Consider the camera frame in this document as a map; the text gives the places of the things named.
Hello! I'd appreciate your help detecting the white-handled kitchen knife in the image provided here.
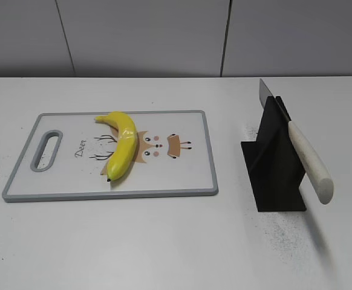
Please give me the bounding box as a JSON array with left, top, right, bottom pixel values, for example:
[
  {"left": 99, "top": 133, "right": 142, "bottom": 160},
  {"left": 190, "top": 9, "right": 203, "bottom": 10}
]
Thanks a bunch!
[{"left": 259, "top": 79, "right": 334, "bottom": 205}]

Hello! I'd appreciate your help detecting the yellow plastic banana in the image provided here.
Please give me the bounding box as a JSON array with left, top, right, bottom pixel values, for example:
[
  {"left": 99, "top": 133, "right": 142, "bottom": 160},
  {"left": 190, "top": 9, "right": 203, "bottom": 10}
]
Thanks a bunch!
[{"left": 94, "top": 111, "right": 138, "bottom": 182}]

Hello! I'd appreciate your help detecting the black knife stand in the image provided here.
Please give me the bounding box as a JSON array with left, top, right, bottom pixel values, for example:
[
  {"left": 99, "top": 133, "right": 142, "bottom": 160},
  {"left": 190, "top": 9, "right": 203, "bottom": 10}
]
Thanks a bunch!
[{"left": 241, "top": 96, "right": 307, "bottom": 212}]

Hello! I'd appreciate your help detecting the white deer cutting board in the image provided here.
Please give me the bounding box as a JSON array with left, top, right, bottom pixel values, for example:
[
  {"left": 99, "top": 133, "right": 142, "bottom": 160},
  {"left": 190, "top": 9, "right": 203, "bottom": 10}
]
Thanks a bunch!
[{"left": 2, "top": 110, "right": 218, "bottom": 202}]

